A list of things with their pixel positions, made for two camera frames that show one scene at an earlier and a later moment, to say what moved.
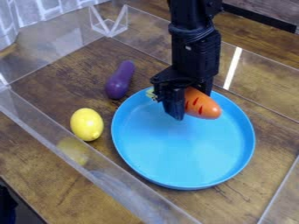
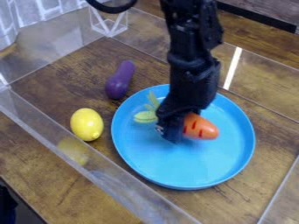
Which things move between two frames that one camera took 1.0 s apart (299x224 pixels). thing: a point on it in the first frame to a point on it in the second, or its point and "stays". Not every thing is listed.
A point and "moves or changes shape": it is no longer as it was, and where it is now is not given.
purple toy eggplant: [117, 85] stays
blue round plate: [182, 154] stays
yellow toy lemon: [88, 123] stays
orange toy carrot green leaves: [198, 105] moves or changes shape
